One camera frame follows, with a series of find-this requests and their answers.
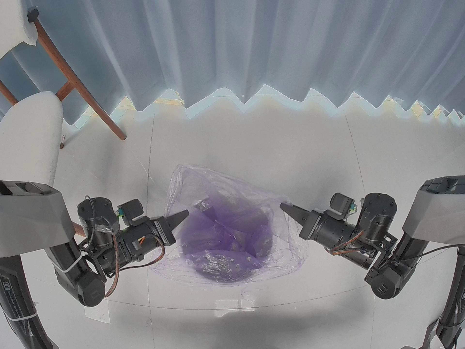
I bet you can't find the white trash bin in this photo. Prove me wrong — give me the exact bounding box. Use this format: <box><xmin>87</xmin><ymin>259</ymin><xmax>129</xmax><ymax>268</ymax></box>
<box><xmin>180</xmin><ymin>204</ymin><xmax>274</xmax><ymax>283</ymax></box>

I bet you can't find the blue-green curtain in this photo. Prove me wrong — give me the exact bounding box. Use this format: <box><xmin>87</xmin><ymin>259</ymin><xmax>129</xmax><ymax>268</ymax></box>
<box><xmin>0</xmin><ymin>0</ymin><xmax>465</xmax><ymax>126</ymax></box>

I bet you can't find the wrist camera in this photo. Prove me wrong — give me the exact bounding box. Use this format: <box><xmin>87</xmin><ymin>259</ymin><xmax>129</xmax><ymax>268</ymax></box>
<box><xmin>116</xmin><ymin>198</ymin><xmax>146</xmax><ymax>228</ymax></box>
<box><xmin>329</xmin><ymin>192</ymin><xmax>358</xmax><ymax>220</ymax></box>

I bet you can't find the purple plastic bag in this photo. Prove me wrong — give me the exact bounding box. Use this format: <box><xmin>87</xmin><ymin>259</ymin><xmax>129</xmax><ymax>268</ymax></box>
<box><xmin>148</xmin><ymin>164</ymin><xmax>309</xmax><ymax>299</ymax></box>

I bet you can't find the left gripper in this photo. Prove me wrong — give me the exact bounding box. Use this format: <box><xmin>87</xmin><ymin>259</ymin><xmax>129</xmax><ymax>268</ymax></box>
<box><xmin>123</xmin><ymin>209</ymin><xmax>190</xmax><ymax>259</ymax></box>

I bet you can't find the white wooden chair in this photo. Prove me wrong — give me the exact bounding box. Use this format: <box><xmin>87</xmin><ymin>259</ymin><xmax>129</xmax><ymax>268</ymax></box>
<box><xmin>0</xmin><ymin>0</ymin><xmax>127</xmax><ymax>237</ymax></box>

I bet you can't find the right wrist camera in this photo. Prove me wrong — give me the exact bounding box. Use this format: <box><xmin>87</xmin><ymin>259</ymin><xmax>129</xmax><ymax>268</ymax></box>
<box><xmin>329</xmin><ymin>192</ymin><xmax>358</xmax><ymax>220</ymax></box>

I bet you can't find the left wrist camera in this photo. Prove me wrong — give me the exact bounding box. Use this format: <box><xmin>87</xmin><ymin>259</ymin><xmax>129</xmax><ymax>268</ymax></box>
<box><xmin>116</xmin><ymin>198</ymin><xmax>146</xmax><ymax>228</ymax></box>

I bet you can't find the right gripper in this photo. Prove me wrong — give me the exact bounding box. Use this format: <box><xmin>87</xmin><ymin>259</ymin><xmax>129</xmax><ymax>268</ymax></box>
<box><xmin>280</xmin><ymin>202</ymin><xmax>358</xmax><ymax>252</ymax></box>

